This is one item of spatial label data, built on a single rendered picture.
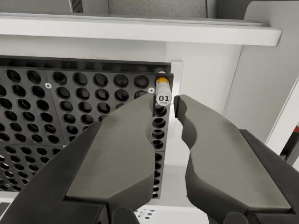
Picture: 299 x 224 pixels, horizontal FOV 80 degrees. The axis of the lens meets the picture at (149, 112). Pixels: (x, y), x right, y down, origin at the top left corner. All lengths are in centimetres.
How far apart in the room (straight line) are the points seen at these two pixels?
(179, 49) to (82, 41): 11
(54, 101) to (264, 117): 19
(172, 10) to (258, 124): 91
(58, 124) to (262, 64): 20
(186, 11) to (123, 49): 86
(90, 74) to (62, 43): 8
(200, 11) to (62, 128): 96
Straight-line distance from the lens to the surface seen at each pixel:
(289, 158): 24
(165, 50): 22
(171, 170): 33
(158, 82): 15
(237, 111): 23
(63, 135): 21
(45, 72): 18
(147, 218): 55
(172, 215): 60
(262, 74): 19
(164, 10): 105
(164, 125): 18
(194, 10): 107
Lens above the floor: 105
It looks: 58 degrees down
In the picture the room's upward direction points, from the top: 177 degrees counter-clockwise
